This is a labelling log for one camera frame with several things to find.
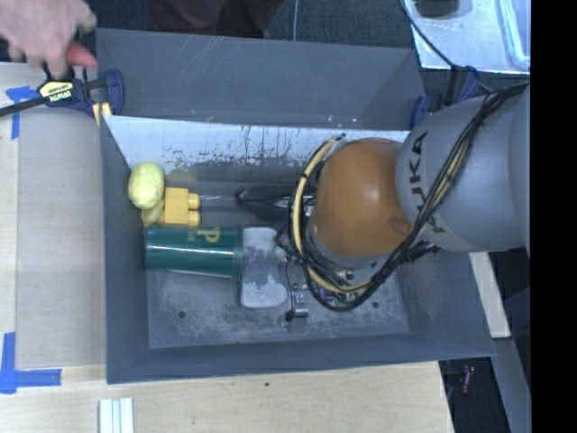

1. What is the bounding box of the person's hand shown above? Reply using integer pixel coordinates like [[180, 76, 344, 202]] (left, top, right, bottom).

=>
[[0, 0, 99, 81]]

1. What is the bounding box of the dark green can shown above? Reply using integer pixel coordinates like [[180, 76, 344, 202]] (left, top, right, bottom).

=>
[[143, 225, 245, 281]]

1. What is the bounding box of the yellow toy brick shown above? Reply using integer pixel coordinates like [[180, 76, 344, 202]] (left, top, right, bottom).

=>
[[161, 187, 202, 227]]

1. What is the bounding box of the small yellow toy fruit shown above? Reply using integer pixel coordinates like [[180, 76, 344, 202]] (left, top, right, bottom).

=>
[[140, 198, 166, 227]]

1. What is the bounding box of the yellow-green toy fruit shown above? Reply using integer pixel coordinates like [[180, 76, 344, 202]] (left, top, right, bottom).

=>
[[127, 161, 166, 210]]

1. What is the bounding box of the grey metal bin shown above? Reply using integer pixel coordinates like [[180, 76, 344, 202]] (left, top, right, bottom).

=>
[[94, 27, 498, 385]]

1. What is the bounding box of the pale wood board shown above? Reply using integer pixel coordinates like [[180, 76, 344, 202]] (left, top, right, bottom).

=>
[[14, 105, 109, 371]]

